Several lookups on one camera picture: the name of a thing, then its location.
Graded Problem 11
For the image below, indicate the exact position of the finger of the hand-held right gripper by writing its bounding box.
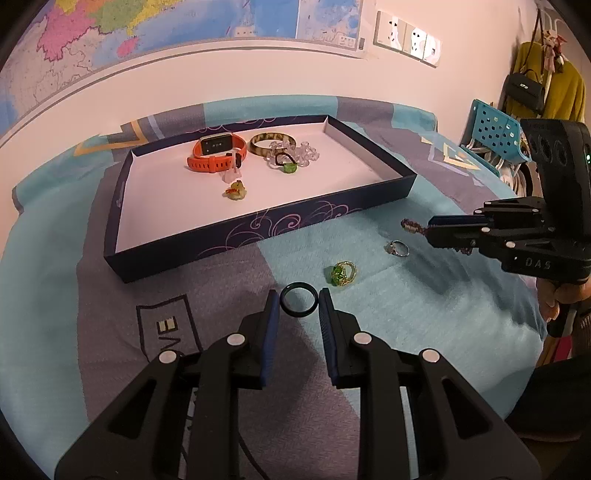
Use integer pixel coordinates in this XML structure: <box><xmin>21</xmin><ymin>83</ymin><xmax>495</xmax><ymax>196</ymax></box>
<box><xmin>425</xmin><ymin>226</ymin><xmax>546</xmax><ymax>260</ymax></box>
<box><xmin>427</xmin><ymin>198</ymin><xmax>555</xmax><ymax>236</ymax></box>

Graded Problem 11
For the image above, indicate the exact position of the pale pink hair tie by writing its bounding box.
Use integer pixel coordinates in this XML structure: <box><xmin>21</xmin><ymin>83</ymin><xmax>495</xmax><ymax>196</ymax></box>
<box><xmin>222</xmin><ymin>147</ymin><xmax>247</xmax><ymax>182</ymax></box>

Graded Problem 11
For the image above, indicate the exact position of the dark ring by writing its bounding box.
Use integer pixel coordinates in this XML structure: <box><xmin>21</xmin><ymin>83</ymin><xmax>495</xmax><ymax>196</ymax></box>
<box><xmin>281</xmin><ymin>285</ymin><xmax>319</xmax><ymax>319</ymax></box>

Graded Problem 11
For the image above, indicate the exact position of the teal grey patterned blanket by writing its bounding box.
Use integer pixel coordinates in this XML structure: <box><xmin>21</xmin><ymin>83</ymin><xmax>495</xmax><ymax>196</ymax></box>
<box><xmin>0</xmin><ymin>95</ymin><xmax>555</xmax><ymax>480</ymax></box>

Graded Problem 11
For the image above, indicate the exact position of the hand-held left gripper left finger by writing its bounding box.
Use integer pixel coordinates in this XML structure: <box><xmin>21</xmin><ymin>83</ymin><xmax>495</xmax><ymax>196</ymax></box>
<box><xmin>54</xmin><ymin>290</ymin><xmax>281</xmax><ymax>480</ymax></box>

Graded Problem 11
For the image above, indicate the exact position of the blue perforated plastic basket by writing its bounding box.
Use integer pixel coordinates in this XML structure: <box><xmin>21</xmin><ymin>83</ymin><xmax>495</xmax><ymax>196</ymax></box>
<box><xmin>459</xmin><ymin>99</ymin><xmax>532</xmax><ymax>178</ymax></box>

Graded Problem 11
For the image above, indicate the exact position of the person's right hand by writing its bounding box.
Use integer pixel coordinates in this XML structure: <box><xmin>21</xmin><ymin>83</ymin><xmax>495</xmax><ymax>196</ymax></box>
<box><xmin>538</xmin><ymin>277</ymin><xmax>591</xmax><ymax>322</ymax></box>

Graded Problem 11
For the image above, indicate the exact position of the tortoiseshell bangle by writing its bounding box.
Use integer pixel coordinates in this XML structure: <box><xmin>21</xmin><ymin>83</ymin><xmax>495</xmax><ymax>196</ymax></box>
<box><xmin>249</xmin><ymin>131</ymin><xmax>298</xmax><ymax>160</ymax></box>

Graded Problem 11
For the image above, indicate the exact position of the navy box lid tray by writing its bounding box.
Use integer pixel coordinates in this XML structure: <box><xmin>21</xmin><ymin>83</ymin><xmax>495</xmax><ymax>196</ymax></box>
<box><xmin>102</xmin><ymin>114</ymin><xmax>417</xmax><ymax>283</ymax></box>

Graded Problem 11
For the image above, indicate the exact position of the black handbag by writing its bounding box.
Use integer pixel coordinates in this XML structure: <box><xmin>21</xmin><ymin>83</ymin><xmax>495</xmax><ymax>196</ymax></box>
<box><xmin>503</xmin><ymin>9</ymin><xmax>548</xmax><ymax>114</ymax></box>

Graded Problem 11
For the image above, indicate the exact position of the gold ring green stone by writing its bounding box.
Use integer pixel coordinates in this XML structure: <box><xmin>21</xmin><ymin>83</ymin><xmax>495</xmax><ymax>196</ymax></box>
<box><xmin>329</xmin><ymin>261</ymin><xmax>357</xmax><ymax>289</ymax></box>

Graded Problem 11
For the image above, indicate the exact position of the clear bead bracelet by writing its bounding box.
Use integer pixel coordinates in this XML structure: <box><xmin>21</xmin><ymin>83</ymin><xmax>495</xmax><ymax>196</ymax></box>
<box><xmin>264</xmin><ymin>140</ymin><xmax>321</xmax><ymax>169</ymax></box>

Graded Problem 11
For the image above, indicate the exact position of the colourful wall map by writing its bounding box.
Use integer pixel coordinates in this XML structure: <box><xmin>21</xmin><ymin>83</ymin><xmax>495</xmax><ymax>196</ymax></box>
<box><xmin>0</xmin><ymin>0</ymin><xmax>368</xmax><ymax>144</ymax></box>

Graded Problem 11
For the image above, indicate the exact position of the pink floral scarf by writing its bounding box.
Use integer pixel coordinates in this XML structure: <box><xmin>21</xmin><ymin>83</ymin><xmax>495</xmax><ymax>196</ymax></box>
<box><xmin>540</xmin><ymin>30</ymin><xmax>566</xmax><ymax>72</ymax></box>

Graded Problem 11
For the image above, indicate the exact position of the person's dark clothing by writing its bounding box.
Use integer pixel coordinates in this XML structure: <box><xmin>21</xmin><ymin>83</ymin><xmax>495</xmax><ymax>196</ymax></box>
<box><xmin>505</xmin><ymin>355</ymin><xmax>591</xmax><ymax>444</ymax></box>

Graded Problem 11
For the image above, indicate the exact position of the yellow coat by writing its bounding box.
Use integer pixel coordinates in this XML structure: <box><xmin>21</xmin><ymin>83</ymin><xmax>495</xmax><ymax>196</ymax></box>
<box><xmin>512</xmin><ymin>41</ymin><xmax>587</xmax><ymax>123</ymax></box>

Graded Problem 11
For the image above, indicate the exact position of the purple beaded bracelet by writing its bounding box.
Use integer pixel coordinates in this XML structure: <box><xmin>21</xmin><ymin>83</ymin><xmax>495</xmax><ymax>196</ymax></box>
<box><xmin>401</xmin><ymin>218</ymin><xmax>474</xmax><ymax>256</ymax></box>

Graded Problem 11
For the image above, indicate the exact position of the black hair tie green bead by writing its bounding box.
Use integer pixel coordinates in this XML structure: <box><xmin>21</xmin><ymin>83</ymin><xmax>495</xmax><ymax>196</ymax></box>
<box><xmin>272</xmin><ymin>152</ymin><xmax>298</xmax><ymax>175</ymax></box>

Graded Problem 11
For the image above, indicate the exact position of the white wall socket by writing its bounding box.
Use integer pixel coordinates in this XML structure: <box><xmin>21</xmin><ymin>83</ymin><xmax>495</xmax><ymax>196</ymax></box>
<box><xmin>373</xmin><ymin>10</ymin><xmax>409</xmax><ymax>49</ymax></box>
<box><xmin>404</xmin><ymin>23</ymin><xmax>428</xmax><ymax>58</ymax></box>
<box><xmin>422</xmin><ymin>33</ymin><xmax>441</xmax><ymax>68</ymax></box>

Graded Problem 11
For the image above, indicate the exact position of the orange smart watch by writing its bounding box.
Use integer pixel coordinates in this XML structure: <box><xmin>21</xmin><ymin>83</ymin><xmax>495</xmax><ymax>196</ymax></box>
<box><xmin>187</xmin><ymin>134</ymin><xmax>247</xmax><ymax>172</ymax></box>

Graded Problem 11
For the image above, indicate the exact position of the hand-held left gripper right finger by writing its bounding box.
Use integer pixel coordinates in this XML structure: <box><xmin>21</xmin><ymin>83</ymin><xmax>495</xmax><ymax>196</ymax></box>
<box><xmin>318</xmin><ymin>287</ymin><xmax>543</xmax><ymax>480</ymax></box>

